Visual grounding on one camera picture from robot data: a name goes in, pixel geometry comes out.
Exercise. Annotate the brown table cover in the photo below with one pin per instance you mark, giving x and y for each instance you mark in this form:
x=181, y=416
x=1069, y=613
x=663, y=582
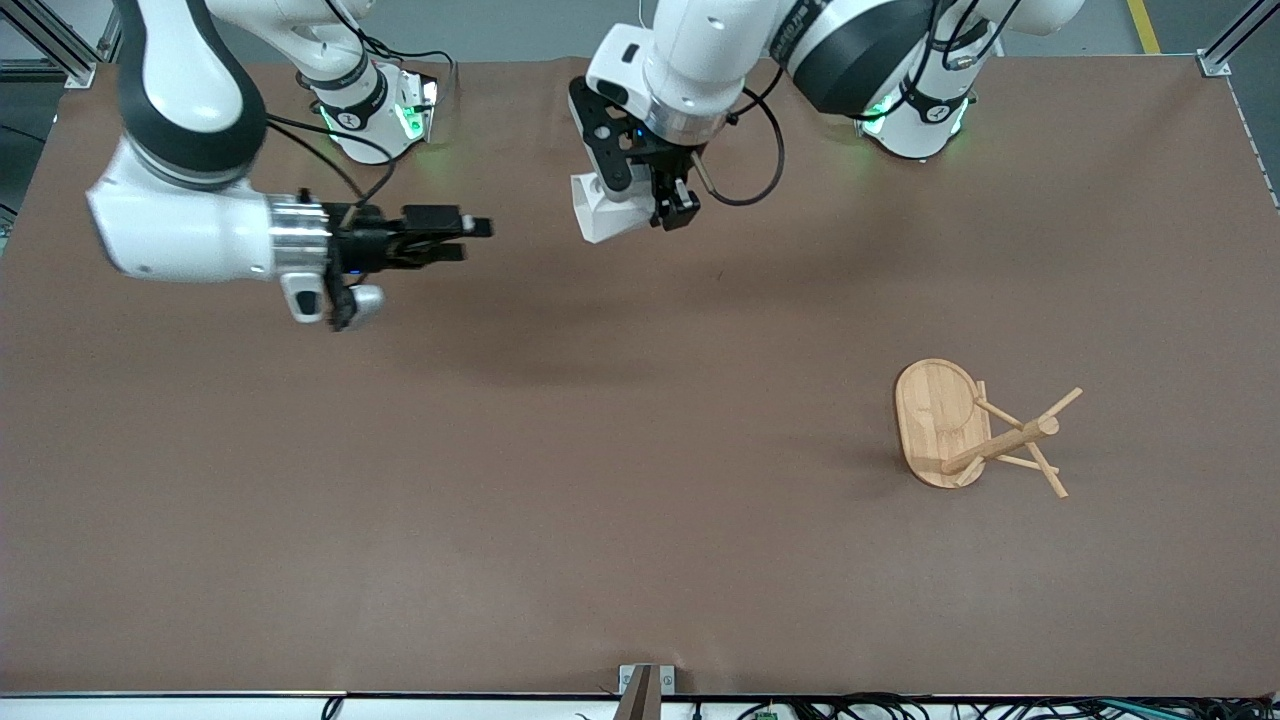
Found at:
x=640, y=450

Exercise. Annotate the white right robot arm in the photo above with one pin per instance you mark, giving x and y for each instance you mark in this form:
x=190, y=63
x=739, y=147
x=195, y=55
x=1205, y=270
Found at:
x=180, y=225

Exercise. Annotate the wooden cup rack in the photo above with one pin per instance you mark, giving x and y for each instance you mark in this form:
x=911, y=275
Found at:
x=940, y=420

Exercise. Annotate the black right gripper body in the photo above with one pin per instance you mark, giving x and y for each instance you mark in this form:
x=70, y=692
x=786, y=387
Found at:
x=366, y=247

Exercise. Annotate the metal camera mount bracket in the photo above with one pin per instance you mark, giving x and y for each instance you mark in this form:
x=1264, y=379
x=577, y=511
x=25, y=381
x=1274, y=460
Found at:
x=645, y=685

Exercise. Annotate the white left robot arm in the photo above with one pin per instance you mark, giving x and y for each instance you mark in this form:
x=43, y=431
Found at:
x=700, y=60

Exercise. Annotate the aluminium frame post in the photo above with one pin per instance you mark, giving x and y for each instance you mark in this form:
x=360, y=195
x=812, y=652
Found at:
x=60, y=45
x=1235, y=40

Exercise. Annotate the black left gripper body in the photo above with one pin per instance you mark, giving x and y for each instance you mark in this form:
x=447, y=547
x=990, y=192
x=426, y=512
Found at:
x=668, y=162

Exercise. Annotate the white faceted cup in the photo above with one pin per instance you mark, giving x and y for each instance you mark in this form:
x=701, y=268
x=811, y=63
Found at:
x=610, y=215

